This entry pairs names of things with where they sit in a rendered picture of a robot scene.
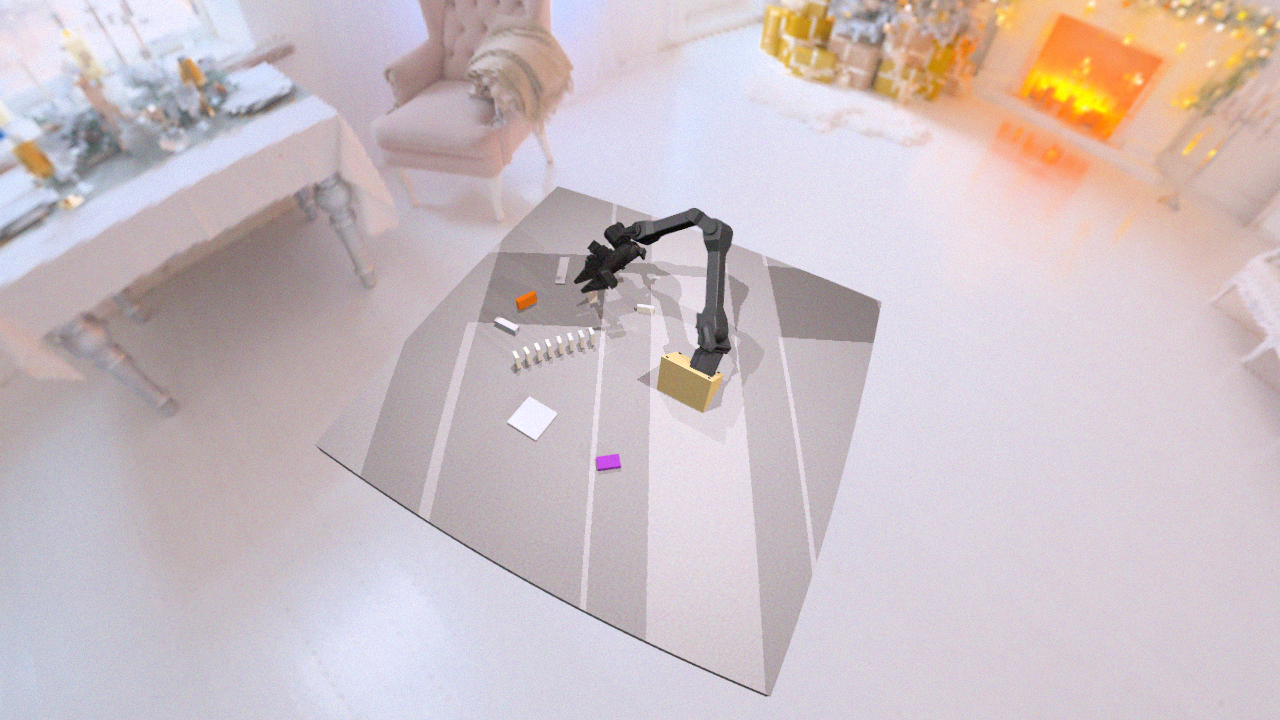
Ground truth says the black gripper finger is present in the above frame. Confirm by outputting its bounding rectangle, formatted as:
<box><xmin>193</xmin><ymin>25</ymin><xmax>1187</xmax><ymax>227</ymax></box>
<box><xmin>581</xmin><ymin>272</ymin><xmax>609</xmax><ymax>293</ymax></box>
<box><xmin>573</xmin><ymin>260</ymin><xmax>596</xmax><ymax>284</ymax></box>

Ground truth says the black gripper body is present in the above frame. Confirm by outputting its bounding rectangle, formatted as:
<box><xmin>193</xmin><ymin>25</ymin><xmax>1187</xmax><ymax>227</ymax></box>
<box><xmin>586</xmin><ymin>249</ymin><xmax>627</xmax><ymax>290</ymax></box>

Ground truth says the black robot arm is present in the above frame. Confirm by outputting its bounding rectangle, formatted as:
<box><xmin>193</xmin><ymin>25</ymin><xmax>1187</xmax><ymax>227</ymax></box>
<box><xmin>588</xmin><ymin>208</ymin><xmax>733</xmax><ymax>378</ymax></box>

